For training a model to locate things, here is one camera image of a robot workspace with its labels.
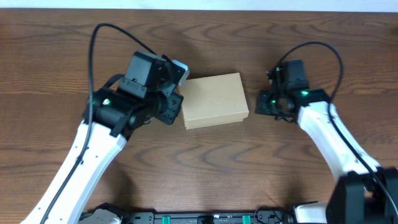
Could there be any black mounting rail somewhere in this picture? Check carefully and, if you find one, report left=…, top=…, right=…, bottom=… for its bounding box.
left=79, top=202, right=327, bottom=224

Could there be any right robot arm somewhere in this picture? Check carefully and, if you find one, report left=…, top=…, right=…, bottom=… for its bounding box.
left=256, top=60, right=397, bottom=223

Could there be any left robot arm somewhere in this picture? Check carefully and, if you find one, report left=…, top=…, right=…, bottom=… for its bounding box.
left=23, top=50, right=190, bottom=223

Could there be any brown cardboard box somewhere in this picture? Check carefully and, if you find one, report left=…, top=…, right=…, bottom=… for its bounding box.
left=178, top=73, right=249, bottom=129

